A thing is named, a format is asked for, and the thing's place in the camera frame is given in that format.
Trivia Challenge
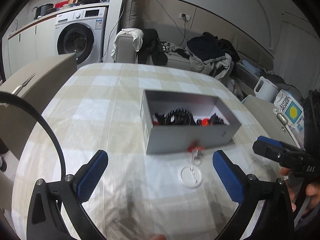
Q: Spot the black plastic hair claw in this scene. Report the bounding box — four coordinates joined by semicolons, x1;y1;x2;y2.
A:
208;114;227;126

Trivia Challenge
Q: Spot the red round hair clip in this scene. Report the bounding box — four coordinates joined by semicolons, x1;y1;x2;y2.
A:
196;118;211;126

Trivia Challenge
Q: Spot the black spiral hair tie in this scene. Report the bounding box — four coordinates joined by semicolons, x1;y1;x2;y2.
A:
159;107;197;126

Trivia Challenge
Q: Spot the clear ring red gem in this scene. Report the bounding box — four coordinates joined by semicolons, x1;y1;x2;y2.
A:
152;113;163;125
188;146;204;166

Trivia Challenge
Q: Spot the person's right hand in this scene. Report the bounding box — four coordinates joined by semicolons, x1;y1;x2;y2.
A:
288;181;319;222

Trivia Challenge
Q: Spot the beige chair back right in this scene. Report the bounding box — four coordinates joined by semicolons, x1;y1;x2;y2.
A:
242;95;301;148

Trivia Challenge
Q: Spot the beige chair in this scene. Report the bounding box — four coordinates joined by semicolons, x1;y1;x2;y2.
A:
242;95;301;148
1;54;77;159

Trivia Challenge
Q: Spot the lemon right paper box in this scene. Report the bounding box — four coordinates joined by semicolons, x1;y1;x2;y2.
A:
274;89;304;132

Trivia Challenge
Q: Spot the white electric kettle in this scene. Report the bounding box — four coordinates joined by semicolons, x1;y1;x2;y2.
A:
253;76;278;102

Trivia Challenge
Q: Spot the clear round plastic lid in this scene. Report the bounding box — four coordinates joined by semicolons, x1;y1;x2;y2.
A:
178;165;203;188

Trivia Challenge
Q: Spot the grey open cardboard box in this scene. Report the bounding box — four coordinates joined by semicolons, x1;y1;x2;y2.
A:
140;90;241;154

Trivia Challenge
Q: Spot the pile of dark clothes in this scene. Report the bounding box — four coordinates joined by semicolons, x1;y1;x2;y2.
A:
186;32;240;80

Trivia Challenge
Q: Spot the plaid beige tablecloth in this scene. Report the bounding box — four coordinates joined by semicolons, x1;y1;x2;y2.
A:
43;63;280;239

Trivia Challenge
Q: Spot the grey sofa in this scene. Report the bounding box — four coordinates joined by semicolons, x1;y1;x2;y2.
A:
114;34;246;85

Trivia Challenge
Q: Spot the beige chair back left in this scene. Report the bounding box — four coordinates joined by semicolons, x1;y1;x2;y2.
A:
1;54;77;159

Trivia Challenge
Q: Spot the black garment on sofa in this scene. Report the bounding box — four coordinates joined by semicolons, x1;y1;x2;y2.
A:
137;29;168;66

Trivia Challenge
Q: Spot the white cloth on sofa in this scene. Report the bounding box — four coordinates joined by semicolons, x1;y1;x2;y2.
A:
111;28;144;63

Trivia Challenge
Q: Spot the white cabinet counter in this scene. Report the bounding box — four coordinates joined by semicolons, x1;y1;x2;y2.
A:
8;2;108;76

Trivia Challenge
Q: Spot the grey upright cushion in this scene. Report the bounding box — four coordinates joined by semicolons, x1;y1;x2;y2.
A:
121;0;139;29

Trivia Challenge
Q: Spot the white washing machine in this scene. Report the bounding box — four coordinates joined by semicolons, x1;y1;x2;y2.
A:
55;7;107;68

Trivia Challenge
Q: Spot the black cable loop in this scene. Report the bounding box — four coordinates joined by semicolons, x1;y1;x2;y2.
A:
0;91;66;181

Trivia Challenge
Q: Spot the wall power socket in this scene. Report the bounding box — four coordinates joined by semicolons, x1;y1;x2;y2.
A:
179;13;191;22

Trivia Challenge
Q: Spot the blue cable on wall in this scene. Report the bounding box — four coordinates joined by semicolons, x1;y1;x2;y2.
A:
146;0;188;47

